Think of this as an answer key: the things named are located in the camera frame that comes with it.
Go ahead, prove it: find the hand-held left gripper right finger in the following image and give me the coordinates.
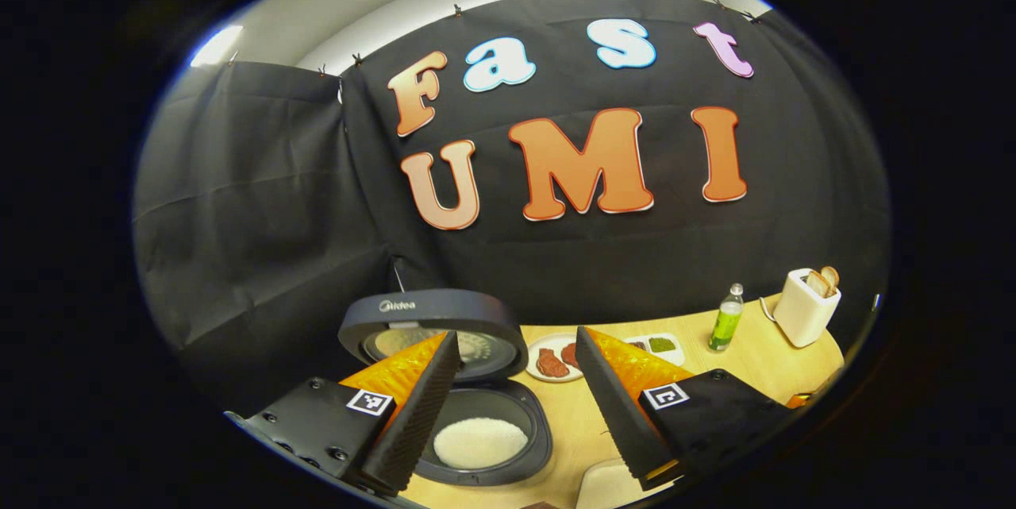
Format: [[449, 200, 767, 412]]
[[575, 326, 795, 492]]

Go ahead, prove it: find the white oval plate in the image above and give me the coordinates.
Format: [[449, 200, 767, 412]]
[[525, 333, 588, 384]]

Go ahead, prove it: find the white divided bean dish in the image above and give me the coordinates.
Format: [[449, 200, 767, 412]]
[[623, 333, 686, 368]]

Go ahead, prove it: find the ceiling light panel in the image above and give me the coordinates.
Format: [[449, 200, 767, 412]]
[[189, 23, 244, 69]]

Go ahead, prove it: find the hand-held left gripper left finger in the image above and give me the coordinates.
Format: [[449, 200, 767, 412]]
[[225, 330, 461, 496]]

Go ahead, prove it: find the row of black cloth clips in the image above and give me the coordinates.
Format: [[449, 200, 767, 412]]
[[230, 0, 759, 79]]

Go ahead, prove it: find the green drink bottle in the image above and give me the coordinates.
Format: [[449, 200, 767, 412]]
[[707, 283, 745, 353]]

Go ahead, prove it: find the black backdrop cloth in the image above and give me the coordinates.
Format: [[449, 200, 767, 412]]
[[131, 0, 894, 415]]

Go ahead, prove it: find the white toaster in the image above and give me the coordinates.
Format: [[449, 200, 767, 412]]
[[773, 269, 842, 349]]

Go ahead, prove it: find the white rice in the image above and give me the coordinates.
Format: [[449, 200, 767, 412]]
[[433, 417, 530, 471]]

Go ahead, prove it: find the dark grey rice cooker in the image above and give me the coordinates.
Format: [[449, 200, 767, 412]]
[[337, 288, 554, 488]]

